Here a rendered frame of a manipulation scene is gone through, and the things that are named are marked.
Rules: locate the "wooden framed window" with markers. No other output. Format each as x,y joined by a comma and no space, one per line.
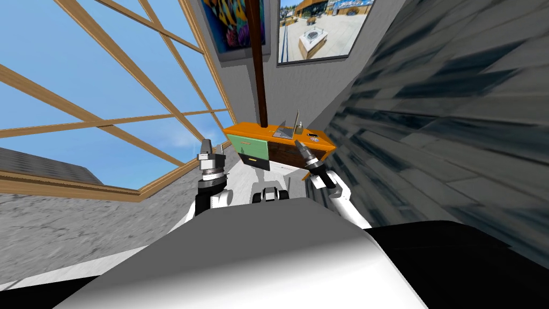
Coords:
64,64

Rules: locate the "dark brown wooden post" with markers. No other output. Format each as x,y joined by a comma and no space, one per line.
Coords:
256,64

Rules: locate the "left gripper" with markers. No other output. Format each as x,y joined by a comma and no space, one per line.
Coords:
211,162

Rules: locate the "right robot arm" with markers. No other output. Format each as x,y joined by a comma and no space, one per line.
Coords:
343,201

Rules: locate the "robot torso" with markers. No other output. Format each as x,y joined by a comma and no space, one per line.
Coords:
266,257

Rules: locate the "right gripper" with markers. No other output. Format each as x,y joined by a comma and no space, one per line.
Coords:
312,162

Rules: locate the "patio photo picture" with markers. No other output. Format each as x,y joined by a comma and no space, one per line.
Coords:
317,30

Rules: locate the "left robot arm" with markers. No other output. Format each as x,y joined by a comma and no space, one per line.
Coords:
206,199

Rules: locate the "colourful fish picture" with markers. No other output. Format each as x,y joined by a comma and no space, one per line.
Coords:
231,25

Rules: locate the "orange desk with green drawer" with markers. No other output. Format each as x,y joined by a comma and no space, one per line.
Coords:
253,131

